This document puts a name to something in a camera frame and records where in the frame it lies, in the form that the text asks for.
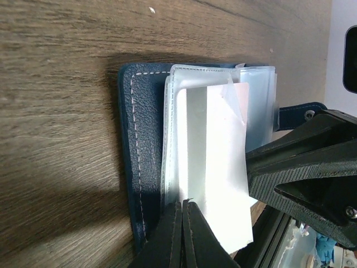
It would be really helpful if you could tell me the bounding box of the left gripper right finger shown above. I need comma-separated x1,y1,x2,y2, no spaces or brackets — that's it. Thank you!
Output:
182,199,239,267

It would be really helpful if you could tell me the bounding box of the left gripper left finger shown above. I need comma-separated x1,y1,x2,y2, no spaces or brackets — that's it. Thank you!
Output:
133,202,182,267

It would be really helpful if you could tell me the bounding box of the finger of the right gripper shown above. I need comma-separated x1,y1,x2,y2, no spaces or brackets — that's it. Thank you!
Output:
248,160,356,248
246,109,356,168

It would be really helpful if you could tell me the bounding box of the white card grey stripe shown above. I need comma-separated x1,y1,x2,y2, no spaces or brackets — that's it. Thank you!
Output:
177,83,253,253

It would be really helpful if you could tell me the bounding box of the blue card holder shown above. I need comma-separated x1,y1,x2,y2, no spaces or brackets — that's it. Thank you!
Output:
117,61,329,255

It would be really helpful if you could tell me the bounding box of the black aluminium frame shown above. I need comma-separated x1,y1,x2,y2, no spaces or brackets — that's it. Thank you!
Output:
234,206,291,268

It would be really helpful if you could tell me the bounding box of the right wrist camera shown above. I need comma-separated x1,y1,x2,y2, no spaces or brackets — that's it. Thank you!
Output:
342,25,357,93

